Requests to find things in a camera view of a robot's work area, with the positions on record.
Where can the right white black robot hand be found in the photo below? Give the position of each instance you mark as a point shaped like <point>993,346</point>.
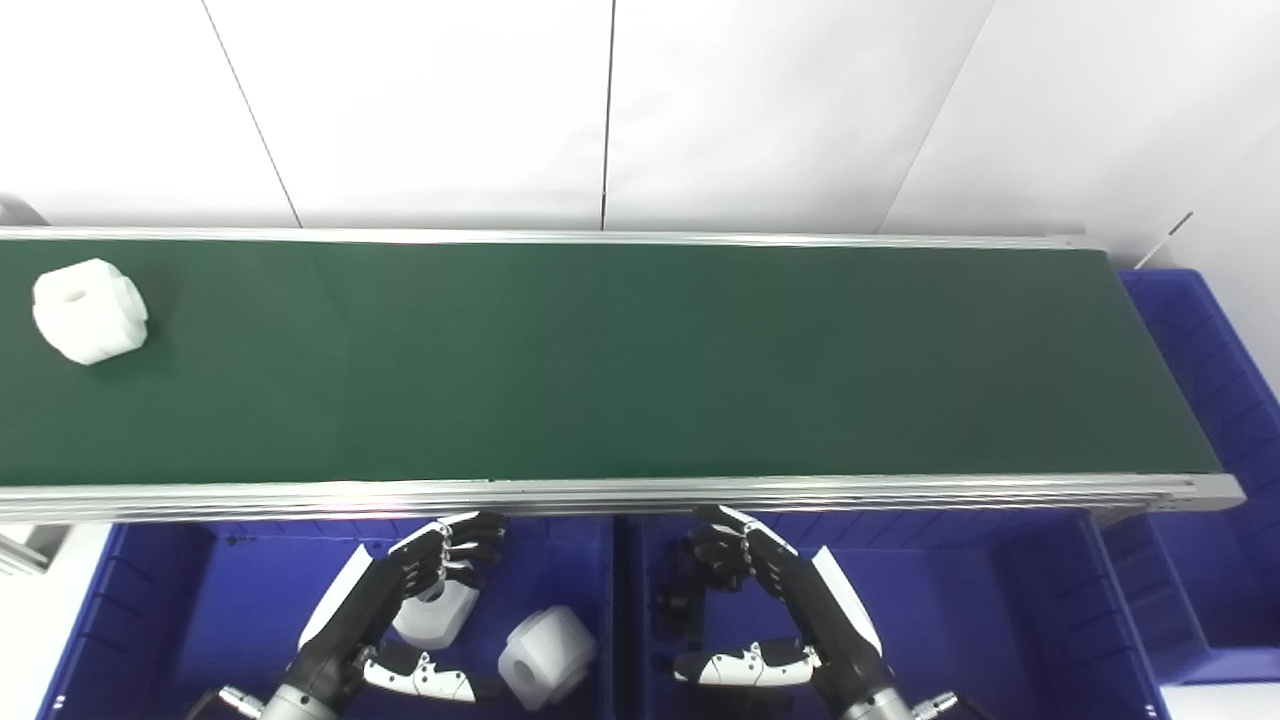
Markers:
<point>825,620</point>

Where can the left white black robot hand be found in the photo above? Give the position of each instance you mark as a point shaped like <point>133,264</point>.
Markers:
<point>350,610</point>

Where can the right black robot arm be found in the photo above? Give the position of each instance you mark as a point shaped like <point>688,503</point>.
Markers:
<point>875,708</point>

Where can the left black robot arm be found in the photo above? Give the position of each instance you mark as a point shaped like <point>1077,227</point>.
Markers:
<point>298,705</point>

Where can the blue plastic bin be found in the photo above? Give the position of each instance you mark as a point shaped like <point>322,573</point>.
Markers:
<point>240,610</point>
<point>980,620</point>
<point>1220,560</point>

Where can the black plastic part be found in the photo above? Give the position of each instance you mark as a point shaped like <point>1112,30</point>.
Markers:
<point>675,610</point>

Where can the green conveyor belt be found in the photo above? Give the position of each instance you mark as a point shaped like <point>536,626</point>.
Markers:
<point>700,496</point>
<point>640,360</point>

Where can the white tapered plastic part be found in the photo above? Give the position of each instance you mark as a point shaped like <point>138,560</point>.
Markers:
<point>545,655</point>

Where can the aluminium support profile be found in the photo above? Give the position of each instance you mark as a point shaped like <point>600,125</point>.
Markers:
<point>30,550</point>

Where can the thin grey rod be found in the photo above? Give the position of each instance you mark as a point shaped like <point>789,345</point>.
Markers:
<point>1165,240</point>

